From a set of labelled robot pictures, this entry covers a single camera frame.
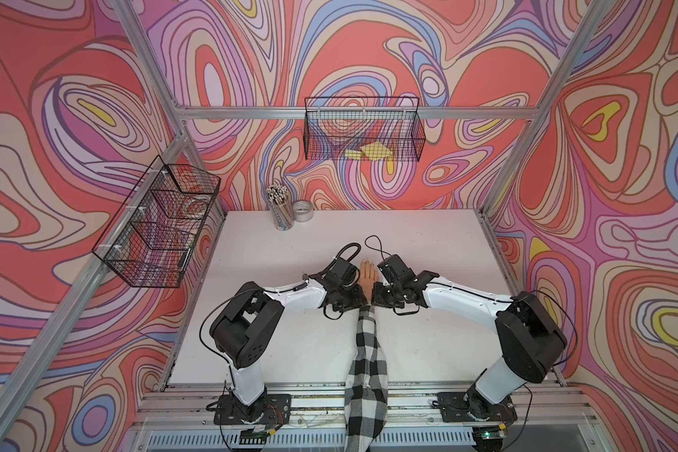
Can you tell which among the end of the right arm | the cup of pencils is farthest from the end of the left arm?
the cup of pencils

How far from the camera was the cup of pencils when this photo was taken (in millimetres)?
1035

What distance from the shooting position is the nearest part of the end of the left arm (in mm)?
716

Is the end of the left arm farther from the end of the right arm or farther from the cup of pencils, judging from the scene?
the cup of pencils

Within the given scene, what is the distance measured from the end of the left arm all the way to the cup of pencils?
399mm
